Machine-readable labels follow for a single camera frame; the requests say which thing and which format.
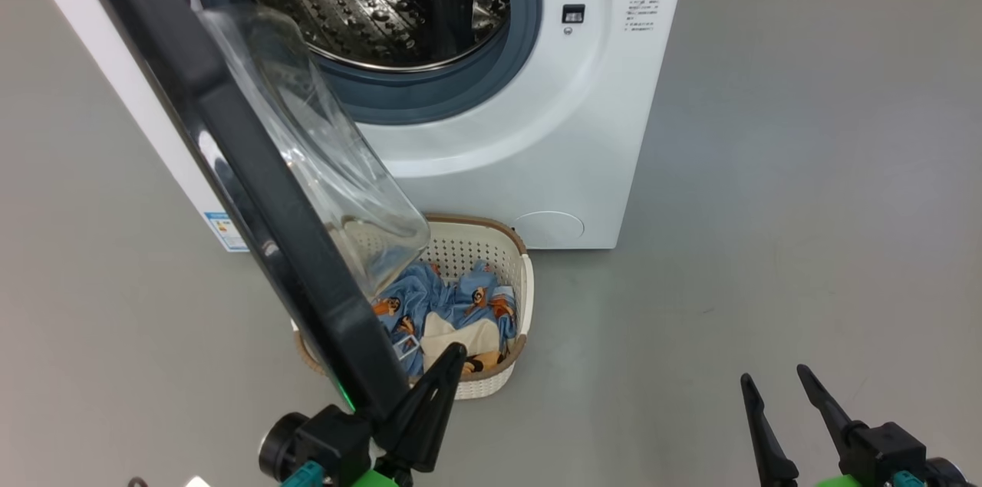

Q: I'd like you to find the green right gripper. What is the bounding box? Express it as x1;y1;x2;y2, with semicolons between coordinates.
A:
740;364;868;487

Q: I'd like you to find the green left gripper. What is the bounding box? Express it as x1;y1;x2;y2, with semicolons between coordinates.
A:
351;343;467;487

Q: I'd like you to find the blue cartoon print garment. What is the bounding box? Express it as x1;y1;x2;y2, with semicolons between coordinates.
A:
420;261;519;378

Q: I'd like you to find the black round glass washer door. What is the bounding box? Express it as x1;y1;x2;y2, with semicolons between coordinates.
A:
61;0;430;423

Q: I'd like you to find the white washing machine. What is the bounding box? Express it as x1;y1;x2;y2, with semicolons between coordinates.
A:
12;0;695;252

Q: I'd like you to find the cream perforated laundry basket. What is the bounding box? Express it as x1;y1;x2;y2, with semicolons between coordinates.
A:
294;213;534;401

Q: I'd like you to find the round white filter cover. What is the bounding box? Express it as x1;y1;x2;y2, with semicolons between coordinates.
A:
512;211;585;248

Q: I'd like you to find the blue energy label sticker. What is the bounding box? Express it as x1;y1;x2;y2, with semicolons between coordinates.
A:
203;211;250;252

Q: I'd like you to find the printed warning text sticker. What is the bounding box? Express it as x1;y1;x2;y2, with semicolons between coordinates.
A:
625;0;659;34

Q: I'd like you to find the teal left camera connector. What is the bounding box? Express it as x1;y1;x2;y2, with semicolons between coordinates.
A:
280;460;325;487

